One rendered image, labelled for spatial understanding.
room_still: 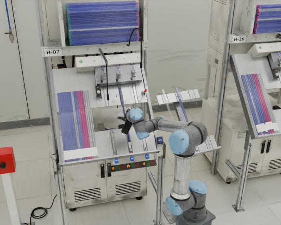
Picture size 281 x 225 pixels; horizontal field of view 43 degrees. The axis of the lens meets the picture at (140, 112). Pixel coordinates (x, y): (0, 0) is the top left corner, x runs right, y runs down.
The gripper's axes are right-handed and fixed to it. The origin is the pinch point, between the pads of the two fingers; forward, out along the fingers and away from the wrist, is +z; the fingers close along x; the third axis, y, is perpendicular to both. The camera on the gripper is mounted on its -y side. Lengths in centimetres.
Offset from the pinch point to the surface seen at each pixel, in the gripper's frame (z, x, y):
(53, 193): 95, 24, -69
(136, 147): 5.2, -14.7, -11.9
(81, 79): 16.9, 39.9, 19.3
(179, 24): 143, -33, 158
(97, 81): 9.8, 28.3, 21.0
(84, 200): 63, -1, -63
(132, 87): 14.4, 3.1, 29.3
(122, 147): 5.5, -5.6, -15.6
